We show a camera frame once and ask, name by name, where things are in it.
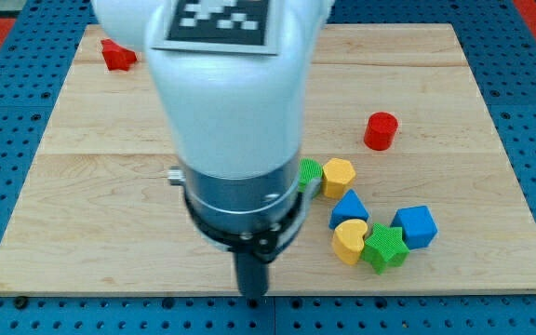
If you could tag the yellow heart block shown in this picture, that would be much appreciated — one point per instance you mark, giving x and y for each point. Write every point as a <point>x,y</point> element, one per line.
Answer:
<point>348,240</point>

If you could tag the blue triangle block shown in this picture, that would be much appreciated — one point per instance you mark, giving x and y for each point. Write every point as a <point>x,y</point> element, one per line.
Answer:
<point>349,207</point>

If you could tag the wooden board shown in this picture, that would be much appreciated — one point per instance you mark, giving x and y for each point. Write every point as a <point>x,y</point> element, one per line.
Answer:
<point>97,217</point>

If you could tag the green star block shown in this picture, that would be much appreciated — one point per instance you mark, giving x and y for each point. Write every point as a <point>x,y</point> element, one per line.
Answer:
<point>384,248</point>

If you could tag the red star block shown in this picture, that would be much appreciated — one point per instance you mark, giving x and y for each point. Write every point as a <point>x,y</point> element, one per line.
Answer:
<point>117,57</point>

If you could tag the blue cube block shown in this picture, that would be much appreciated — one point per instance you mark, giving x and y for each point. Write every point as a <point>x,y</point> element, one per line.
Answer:
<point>418,226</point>

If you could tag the black white fiducial marker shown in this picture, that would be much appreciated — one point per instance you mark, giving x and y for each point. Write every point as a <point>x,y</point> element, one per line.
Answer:
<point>220,26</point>

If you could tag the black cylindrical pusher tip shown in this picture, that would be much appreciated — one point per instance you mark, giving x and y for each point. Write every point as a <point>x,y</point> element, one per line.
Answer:
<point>251,275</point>

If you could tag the yellow hexagon block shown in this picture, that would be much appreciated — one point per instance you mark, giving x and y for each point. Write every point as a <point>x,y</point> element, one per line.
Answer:
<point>338,177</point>

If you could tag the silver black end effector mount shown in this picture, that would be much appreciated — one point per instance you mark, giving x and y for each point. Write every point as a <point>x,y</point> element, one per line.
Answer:
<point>258,216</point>

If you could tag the red cylinder block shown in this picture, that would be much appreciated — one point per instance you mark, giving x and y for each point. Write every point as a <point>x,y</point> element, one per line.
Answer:
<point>380,131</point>

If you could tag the green round block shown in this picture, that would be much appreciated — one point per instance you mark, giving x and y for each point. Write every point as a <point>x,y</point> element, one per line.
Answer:
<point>309,170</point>

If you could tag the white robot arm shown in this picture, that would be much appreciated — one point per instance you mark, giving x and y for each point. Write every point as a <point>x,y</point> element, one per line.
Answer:
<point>231,76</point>

